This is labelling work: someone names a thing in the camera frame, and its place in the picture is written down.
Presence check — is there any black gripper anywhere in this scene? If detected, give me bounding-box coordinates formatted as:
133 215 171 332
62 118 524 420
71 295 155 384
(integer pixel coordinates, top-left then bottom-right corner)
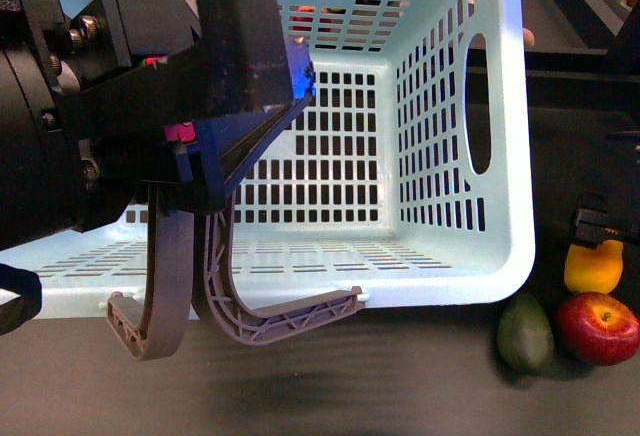
1 0 201 249

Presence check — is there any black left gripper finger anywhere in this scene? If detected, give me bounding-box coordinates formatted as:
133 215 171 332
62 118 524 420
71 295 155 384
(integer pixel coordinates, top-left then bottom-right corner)
164 0 315 211

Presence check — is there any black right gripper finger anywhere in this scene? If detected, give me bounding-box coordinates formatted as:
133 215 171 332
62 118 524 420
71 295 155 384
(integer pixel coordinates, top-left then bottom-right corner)
572 193 639 249

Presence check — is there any yellow mango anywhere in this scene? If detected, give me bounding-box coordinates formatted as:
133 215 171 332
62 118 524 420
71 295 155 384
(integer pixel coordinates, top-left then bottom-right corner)
564 240 624 294

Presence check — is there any light blue plastic basket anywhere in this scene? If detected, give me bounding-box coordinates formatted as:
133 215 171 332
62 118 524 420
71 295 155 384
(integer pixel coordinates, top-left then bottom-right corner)
0 0 537 321

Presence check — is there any green mango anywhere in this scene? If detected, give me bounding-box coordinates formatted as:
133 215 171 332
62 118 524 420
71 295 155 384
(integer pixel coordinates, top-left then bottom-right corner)
496 293 555 375

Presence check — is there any red yellow apple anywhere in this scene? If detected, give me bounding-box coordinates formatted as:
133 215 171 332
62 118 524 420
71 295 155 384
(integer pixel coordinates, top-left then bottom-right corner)
556 292 639 366

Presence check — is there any pink peach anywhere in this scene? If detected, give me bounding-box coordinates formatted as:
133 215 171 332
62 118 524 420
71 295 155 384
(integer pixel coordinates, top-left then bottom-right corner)
522 28 535 48

